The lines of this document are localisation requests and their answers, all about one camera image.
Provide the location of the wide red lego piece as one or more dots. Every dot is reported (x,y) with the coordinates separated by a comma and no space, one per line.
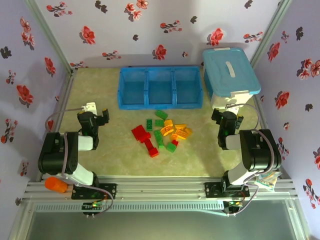
(140,133)

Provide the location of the thin long green lego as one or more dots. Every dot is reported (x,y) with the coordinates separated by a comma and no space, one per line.
(149,125)

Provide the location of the small green lego brick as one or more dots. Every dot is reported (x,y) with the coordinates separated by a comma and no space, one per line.
(159,123)

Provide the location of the small red lego brick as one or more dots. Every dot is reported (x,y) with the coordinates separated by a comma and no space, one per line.
(175,142)

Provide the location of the yellow arched lego brick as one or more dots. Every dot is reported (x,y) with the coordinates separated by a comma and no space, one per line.
(168,122)

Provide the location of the long green lego brick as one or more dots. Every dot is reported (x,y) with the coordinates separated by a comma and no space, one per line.
(158,138)

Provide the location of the red square lego block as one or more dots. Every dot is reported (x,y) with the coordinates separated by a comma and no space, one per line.
(153,152)

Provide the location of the yellow rounded lego brick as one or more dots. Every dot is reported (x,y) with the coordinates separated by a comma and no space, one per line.
(166,130)

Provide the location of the green square lego block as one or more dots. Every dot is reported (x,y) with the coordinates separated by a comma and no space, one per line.
(171,148)

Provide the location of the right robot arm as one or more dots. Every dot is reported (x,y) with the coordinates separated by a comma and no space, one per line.
(260,150)

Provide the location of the blue three-compartment bin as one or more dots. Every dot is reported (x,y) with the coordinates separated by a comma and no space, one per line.
(132,105)

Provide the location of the white storage box blue lid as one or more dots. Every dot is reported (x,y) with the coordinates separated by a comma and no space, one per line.
(225,75)

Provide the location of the yellow flat lego brick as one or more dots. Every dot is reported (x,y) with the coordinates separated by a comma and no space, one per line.
(180,126)

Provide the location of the large yellow lego brick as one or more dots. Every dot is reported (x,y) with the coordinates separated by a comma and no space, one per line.
(181,134)

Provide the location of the yellow square lego block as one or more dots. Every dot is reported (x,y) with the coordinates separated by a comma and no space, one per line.
(174,136)

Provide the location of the crumpled printed packet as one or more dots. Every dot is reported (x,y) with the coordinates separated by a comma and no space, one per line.
(266,182)

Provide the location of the orange plastic cylinder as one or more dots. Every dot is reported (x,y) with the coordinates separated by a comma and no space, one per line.
(56,185)

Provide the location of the small circuit board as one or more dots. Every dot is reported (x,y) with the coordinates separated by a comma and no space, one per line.
(233,203)
(93,205)

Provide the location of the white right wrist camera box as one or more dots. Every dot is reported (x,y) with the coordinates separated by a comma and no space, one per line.
(233,107)

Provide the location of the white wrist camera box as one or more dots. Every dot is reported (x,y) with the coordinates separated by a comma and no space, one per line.
(88,107)
(233,107)

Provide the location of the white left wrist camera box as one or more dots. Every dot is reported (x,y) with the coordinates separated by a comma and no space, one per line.
(88,107)

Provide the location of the aluminium side rail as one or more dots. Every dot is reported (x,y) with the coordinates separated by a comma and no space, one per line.
(262,110)
(68,87)

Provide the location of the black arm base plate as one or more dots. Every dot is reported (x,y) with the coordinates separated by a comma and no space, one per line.
(212,191)
(110,191)

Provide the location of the aluminium frame cross rail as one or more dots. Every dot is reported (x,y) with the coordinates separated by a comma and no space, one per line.
(160,187)

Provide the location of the aluminium corner post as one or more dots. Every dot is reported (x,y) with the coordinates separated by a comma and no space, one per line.
(52,35)
(269,31)

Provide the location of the aluminium lower frame rail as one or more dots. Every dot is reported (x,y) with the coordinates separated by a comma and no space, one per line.
(297,220)
(21,220)

